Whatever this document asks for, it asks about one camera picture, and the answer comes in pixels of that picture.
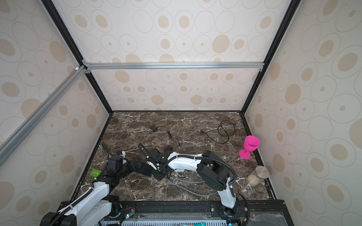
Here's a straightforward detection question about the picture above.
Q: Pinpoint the black power adapter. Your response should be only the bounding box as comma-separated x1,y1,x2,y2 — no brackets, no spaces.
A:
165,146,173,152
150,125,158,132

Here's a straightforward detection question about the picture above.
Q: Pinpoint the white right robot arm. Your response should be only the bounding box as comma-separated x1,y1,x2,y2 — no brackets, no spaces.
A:
138,143,250,226

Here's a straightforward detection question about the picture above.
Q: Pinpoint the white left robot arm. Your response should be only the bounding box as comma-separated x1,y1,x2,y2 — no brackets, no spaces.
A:
40,154,141,226

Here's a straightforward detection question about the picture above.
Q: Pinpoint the green snack packet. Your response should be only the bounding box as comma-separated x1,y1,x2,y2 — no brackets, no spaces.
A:
89,169,102,178

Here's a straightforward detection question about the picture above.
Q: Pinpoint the pink plastic goblet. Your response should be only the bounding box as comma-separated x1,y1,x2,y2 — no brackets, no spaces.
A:
239,136,260,159

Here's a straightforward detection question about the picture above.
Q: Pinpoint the silver horizontal aluminium bar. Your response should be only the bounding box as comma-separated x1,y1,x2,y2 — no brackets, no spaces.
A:
85,62,264,70

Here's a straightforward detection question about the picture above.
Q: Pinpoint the silver diagonal aluminium bar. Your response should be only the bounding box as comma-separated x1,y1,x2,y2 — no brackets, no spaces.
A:
1,66,85,165

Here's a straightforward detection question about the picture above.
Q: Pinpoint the black bundled adapter cable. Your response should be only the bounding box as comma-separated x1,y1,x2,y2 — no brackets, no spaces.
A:
156,125,182,149

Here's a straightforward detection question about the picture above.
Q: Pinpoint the grey cable on table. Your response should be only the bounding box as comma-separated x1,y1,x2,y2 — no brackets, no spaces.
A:
168,176,224,197

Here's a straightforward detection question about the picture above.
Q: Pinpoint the black coiled cable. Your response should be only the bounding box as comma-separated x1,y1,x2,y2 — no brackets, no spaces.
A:
199,121,236,145

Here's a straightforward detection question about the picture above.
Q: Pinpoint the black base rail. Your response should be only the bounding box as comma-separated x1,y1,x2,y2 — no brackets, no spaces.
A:
120,200,289,218

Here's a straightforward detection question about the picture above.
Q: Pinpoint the black vertical frame post left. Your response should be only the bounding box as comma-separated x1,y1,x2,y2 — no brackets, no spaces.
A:
41,0,113,115

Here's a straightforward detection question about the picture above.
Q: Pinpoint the black vertical frame post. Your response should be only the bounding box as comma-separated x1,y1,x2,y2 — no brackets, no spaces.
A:
41,0,113,115
240,0,301,116

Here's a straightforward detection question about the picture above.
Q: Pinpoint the black vertical frame post right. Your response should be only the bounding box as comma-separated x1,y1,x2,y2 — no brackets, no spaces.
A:
240,0,301,116

